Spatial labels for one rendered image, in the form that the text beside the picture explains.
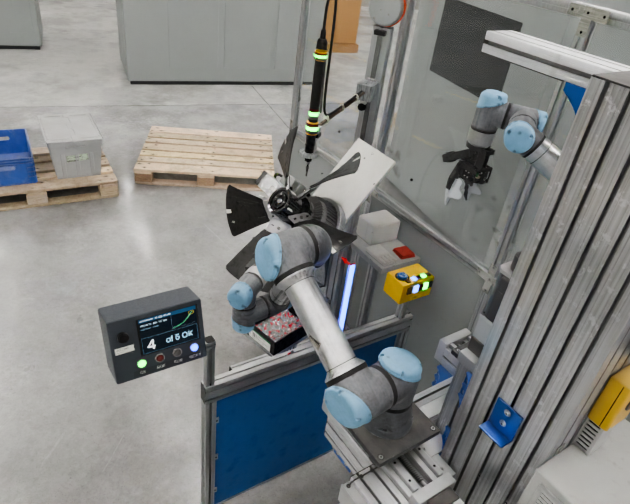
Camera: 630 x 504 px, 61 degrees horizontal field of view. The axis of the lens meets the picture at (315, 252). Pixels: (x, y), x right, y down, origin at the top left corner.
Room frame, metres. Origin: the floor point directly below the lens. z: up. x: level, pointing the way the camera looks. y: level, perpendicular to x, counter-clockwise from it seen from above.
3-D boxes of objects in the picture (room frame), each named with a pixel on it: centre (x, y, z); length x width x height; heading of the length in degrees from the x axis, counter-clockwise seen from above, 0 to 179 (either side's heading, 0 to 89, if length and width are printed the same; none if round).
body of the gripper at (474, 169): (1.54, -0.44, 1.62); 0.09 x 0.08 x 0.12; 36
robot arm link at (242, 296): (1.32, 0.20, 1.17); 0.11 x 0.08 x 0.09; 163
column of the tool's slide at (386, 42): (2.50, -0.16, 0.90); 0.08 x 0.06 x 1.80; 71
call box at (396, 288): (1.70, -0.38, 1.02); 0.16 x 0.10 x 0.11; 126
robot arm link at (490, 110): (1.54, -0.44, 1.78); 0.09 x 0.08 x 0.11; 71
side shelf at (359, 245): (2.24, -0.30, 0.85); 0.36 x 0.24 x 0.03; 36
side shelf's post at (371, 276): (2.24, -0.30, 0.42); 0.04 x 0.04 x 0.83; 36
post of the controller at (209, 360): (1.22, 0.29, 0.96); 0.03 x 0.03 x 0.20; 36
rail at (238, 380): (1.47, -0.06, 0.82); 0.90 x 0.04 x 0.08; 126
